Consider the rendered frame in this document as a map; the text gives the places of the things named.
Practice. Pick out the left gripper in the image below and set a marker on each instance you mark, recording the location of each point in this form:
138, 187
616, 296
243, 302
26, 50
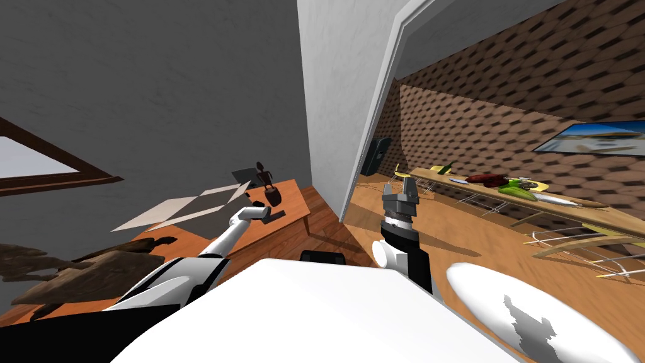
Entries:
273, 217

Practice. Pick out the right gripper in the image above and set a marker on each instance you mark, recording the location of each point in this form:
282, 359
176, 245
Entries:
400, 204

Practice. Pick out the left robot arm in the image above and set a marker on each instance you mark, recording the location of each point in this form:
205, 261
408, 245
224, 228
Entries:
166, 285

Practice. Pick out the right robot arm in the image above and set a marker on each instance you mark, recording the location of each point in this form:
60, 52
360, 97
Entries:
408, 252

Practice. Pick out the orange wooden desk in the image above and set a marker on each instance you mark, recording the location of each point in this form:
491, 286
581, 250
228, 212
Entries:
291, 204

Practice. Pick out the dark brown figurine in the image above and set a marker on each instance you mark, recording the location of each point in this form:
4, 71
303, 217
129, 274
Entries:
269, 189

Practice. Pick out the dark grey cabinet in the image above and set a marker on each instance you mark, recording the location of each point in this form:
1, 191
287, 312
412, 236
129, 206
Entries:
377, 156

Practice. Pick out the white and grey flat box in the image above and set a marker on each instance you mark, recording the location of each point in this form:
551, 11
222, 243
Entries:
201, 212

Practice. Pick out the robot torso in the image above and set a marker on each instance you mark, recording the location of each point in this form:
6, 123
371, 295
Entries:
312, 317

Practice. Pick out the long wooden table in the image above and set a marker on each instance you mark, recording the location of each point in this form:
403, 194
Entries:
564, 210

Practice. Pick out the dark brown driftwood piece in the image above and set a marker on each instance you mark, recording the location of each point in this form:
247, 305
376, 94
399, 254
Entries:
85, 277

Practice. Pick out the brown framed window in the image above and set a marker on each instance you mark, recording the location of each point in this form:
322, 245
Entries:
30, 164

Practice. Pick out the blue wall picture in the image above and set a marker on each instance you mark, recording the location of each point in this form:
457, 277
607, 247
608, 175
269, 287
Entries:
594, 137

